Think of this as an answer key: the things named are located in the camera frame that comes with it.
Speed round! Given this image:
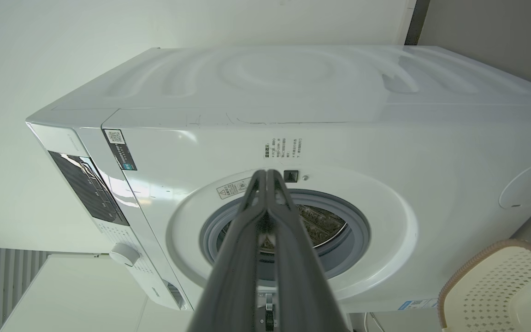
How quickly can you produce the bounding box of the dark baseboard strip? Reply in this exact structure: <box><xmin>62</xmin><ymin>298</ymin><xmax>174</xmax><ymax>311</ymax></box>
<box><xmin>404</xmin><ymin>0</ymin><xmax>431</xmax><ymax>46</ymax></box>

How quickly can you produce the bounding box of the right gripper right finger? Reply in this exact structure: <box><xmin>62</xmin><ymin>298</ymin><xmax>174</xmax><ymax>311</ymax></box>
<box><xmin>267</xmin><ymin>169</ymin><xmax>352</xmax><ymax>332</ymax></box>

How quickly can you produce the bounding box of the grey rubber door gasket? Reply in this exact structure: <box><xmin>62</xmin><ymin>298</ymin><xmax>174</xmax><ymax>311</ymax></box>
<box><xmin>200</xmin><ymin>189</ymin><xmax>372</xmax><ymax>281</ymax></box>

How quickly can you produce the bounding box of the white front-load washing machine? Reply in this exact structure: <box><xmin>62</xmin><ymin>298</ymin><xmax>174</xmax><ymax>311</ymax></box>
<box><xmin>26</xmin><ymin>45</ymin><xmax>531</xmax><ymax>314</ymax></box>

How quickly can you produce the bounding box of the steel washer drum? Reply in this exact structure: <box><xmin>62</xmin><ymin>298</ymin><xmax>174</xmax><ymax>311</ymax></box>
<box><xmin>256</xmin><ymin>205</ymin><xmax>348</xmax><ymax>252</ymax></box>

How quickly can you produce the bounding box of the blue energy label sticker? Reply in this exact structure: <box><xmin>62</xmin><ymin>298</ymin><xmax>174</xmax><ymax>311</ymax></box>
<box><xmin>397</xmin><ymin>298</ymin><xmax>439</xmax><ymax>311</ymax></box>

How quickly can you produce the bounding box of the dark strip QR label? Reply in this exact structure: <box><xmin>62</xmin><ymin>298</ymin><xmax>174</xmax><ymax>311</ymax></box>
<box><xmin>104</xmin><ymin>129</ymin><xmax>137</xmax><ymax>171</ymax></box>

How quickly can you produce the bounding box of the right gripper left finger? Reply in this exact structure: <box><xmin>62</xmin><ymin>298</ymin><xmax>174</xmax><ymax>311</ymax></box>
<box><xmin>187</xmin><ymin>169</ymin><xmax>267</xmax><ymax>332</ymax></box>

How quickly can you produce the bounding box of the white detergent drawer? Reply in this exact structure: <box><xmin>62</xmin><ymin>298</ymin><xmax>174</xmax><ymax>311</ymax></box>
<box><xmin>147</xmin><ymin>279</ymin><xmax>187</xmax><ymax>310</ymax></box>

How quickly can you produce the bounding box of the grey warning sticker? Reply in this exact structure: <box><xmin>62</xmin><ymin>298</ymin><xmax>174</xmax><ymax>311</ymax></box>
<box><xmin>216</xmin><ymin>178</ymin><xmax>250</xmax><ymax>200</ymax></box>

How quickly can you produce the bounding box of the cream perforated laundry basket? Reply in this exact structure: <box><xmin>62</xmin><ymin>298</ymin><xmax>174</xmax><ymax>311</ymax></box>
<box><xmin>437</xmin><ymin>238</ymin><xmax>531</xmax><ymax>332</ymax></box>

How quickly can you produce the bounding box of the black washing machine display panel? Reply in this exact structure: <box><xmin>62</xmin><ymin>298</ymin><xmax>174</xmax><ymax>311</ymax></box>
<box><xmin>48</xmin><ymin>151</ymin><xmax>130</xmax><ymax>226</ymax></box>

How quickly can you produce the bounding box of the white washing machine dial knob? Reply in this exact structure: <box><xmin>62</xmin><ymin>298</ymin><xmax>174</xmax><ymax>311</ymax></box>
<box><xmin>109</xmin><ymin>243</ymin><xmax>141</xmax><ymax>267</ymax></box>

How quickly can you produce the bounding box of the printed text label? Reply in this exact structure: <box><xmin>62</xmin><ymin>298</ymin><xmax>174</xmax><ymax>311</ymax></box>
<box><xmin>264</xmin><ymin>138</ymin><xmax>303</xmax><ymax>160</ymax></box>

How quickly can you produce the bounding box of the white cabinet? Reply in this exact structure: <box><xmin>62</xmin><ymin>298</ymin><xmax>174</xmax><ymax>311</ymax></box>
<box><xmin>0</xmin><ymin>253</ymin><xmax>193</xmax><ymax>332</ymax></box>

